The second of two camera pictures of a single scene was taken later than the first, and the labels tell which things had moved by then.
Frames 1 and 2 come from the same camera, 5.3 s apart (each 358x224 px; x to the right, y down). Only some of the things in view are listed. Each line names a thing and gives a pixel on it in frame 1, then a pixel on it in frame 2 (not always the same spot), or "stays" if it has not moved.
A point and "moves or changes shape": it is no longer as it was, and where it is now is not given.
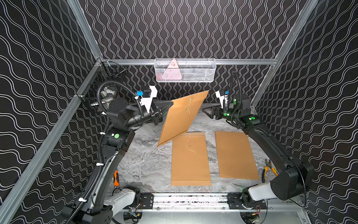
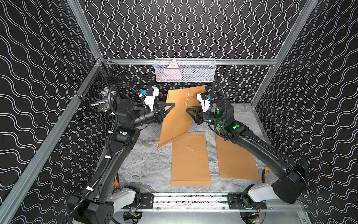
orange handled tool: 116,178 stays
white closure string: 187,143 stays
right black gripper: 217,109 to 199,114
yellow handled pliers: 268,165 stays
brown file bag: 189,163 stays
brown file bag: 181,117 moves or changes shape
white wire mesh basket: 185,70 stays
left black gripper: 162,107 stays
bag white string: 187,108 to 187,99
